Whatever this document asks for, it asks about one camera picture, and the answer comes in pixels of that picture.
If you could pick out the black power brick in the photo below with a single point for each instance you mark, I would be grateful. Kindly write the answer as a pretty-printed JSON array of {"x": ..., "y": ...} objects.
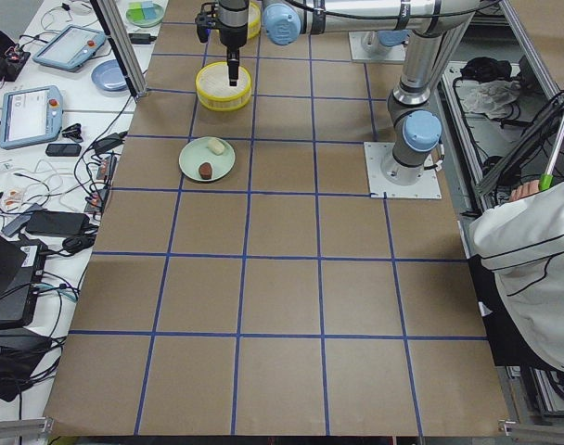
[{"x": 56, "y": 223}]

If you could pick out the metal pole green grip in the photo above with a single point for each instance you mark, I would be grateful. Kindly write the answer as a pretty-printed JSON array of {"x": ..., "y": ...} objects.
[{"x": 546, "y": 178}]

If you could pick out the black laptop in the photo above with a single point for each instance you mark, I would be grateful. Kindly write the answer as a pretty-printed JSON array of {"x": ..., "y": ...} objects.
[{"x": 21, "y": 267}]

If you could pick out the yellow steamer basket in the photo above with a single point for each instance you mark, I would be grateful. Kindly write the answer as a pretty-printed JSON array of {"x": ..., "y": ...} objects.
[
  {"x": 215, "y": 92},
  {"x": 255, "y": 20}
]

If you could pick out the light green plate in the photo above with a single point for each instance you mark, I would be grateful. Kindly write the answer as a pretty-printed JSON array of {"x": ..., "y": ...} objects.
[{"x": 196, "y": 152}]

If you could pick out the white steamed bun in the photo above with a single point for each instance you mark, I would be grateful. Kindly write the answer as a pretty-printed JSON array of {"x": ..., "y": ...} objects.
[{"x": 216, "y": 146}]

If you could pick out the black power adapter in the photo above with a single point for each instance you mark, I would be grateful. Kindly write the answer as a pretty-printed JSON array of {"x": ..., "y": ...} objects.
[{"x": 141, "y": 38}]

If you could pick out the aluminium frame post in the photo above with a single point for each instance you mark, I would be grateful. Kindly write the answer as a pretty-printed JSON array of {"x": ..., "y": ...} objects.
[{"x": 112, "y": 25}]

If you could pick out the person in white jacket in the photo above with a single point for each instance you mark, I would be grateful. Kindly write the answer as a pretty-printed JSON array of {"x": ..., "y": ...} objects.
[{"x": 520, "y": 249}]

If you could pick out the teach pendant near frame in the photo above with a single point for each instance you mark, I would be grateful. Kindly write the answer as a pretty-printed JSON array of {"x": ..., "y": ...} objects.
[{"x": 71, "y": 48}]

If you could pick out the teach pendant outer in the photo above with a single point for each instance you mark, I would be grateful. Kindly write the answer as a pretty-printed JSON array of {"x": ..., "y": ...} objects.
[{"x": 31, "y": 117}]

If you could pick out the green bowl with sponges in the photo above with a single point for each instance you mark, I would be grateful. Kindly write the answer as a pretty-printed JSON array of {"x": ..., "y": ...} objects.
[{"x": 144, "y": 14}]

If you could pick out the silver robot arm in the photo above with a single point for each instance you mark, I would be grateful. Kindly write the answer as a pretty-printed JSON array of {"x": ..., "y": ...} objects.
[{"x": 435, "y": 27}]

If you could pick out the blue plate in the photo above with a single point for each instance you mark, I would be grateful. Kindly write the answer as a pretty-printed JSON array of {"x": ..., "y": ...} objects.
[{"x": 108, "y": 76}]

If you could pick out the person's hand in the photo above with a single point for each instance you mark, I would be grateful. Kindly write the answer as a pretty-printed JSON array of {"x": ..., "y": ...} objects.
[{"x": 524, "y": 190}]

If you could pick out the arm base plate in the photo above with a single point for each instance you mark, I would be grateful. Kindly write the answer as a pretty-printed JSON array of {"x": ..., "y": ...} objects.
[
  {"x": 389, "y": 179},
  {"x": 382, "y": 47}
]

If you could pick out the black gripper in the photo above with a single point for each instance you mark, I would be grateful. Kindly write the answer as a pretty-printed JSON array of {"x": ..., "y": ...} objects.
[{"x": 233, "y": 39}]

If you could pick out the brown steamed bun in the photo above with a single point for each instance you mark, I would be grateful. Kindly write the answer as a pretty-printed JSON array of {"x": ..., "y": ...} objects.
[{"x": 205, "y": 171}]

